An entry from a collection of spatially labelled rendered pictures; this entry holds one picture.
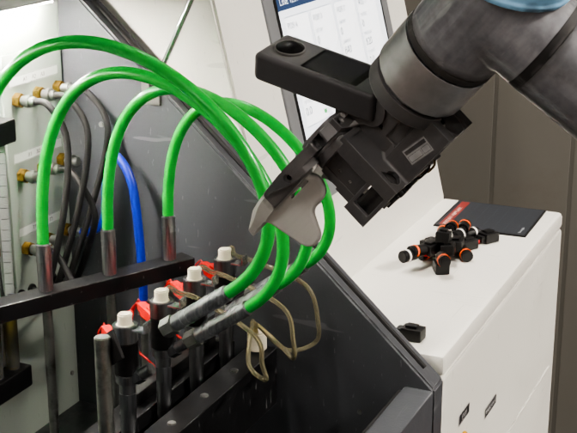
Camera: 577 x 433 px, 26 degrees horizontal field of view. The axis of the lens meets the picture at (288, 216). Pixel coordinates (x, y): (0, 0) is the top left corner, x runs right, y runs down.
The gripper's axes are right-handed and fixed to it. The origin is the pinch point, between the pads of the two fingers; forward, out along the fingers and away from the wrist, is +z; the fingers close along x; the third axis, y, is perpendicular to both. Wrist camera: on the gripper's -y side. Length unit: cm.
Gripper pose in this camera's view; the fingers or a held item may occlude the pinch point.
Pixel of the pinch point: (278, 199)
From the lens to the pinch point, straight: 109.4
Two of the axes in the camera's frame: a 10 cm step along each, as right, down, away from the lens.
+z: -4.6, 5.2, 7.2
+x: 5.8, -4.5, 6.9
